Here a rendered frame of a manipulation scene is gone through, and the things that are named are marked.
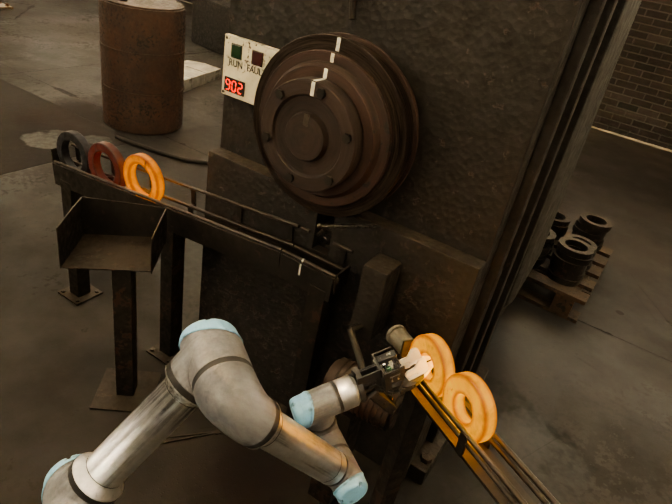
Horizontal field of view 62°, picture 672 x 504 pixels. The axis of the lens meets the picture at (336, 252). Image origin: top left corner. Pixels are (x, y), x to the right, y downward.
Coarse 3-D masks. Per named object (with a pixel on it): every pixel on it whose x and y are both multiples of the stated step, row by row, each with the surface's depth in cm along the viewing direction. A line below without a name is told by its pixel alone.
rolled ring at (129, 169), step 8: (128, 160) 195; (136, 160) 193; (144, 160) 190; (152, 160) 192; (128, 168) 197; (152, 168) 190; (128, 176) 199; (152, 176) 191; (160, 176) 192; (128, 184) 200; (136, 184) 201; (152, 184) 192; (160, 184) 192; (144, 192) 201; (152, 192) 194; (160, 192) 194
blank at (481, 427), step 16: (448, 384) 127; (464, 384) 121; (480, 384) 119; (448, 400) 127; (464, 400) 127; (480, 400) 116; (464, 416) 125; (480, 416) 117; (496, 416) 117; (480, 432) 117
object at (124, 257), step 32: (64, 224) 161; (96, 224) 178; (128, 224) 179; (160, 224) 169; (64, 256) 164; (96, 256) 169; (128, 256) 170; (128, 288) 176; (128, 320) 182; (128, 352) 189; (128, 384) 197
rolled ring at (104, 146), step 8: (96, 144) 200; (104, 144) 199; (112, 144) 200; (88, 152) 205; (96, 152) 202; (104, 152) 200; (112, 152) 197; (88, 160) 207; (96, 160) 206; (112, 160) 199; (120, 160) 199; (96, 168) 207; (120, 168) 199; (104, 176) 209; (120, 176) 200; (120, 184) 202
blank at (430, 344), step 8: (424, 336) 134; (432, 336) 133; (416, 344) 138; (424, 344) 135; (432, 344) 131; (440, 344) 131; (424, 352) 135; (432, 352) 132; (440, 352) 129; (448, 352) 130; (432, 360) 132; (440, 360) 129; (448, 360) 129; (440, 368) 129; (448, 368) 128; (432, 376) 137; (440, 376) 129; (448, 376) 128; (432, 384) 132; (440, 384) 129; (440, 392) 130
